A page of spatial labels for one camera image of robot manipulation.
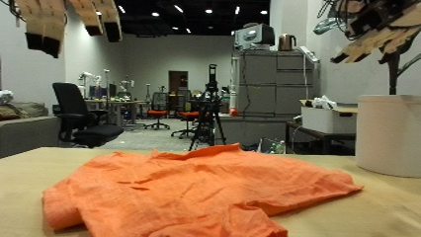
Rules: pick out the orange button shirt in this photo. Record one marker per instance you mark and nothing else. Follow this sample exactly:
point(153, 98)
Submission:
point(197, 187)

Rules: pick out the dark green potted plant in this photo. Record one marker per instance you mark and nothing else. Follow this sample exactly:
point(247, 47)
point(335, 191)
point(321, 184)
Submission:
point(393, 79)

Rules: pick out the white power strip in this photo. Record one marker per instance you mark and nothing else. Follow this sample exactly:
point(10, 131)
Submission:
point(309, 54)

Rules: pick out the copper kettle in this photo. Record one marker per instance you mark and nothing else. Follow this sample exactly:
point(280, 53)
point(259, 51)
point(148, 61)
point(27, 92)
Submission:
point(287, 42)

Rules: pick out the white plastic bag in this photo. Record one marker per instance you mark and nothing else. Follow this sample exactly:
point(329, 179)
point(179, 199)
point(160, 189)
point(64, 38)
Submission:
point(324, 102)

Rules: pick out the black office chair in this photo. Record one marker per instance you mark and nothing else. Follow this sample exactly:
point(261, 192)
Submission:
point(72, 105)

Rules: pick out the brown sofa pillow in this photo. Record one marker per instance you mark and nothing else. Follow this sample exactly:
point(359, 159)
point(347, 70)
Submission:
point(8, 112)

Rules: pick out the white storage box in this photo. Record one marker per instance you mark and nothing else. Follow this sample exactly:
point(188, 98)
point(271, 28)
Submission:
point(327, 120)

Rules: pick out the long lab desk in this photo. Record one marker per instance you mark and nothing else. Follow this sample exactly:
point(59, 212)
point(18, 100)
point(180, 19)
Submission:
point(119, 103)

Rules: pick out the grey box monitor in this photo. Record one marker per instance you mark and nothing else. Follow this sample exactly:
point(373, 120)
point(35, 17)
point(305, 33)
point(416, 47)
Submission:
point(255, 36)

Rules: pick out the white round plant pot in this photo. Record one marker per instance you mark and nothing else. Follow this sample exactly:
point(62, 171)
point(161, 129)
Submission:
point(388, 135)

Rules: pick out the tall grey drawer cabinet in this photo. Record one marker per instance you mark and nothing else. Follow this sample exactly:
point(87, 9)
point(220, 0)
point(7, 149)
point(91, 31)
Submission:
point(272, 85)

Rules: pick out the dark side table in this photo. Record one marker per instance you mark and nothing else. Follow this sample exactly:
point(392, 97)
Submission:
point(320, 135)

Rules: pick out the grey sofa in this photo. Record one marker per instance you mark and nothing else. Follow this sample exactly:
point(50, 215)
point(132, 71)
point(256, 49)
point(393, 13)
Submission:
point(26, 135)

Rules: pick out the brown door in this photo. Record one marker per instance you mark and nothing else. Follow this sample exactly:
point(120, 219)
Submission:
point(177, 82)

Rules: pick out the orange seat office chair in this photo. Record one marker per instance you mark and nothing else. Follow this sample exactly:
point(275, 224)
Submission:
point(188, 115)
point(157, 113)

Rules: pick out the green plastic bottle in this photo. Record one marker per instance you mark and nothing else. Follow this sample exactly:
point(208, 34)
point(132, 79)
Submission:
point(280, 147)

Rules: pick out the small orange object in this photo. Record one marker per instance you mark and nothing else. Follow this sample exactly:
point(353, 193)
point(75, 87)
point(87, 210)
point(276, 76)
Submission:
point(233, 112)

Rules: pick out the low grey cabinet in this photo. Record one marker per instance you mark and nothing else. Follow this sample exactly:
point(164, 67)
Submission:
point(249, 130)

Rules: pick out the black camera tripod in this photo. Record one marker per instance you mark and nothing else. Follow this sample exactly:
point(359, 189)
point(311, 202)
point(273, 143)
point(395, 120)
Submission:
point(212, 108)

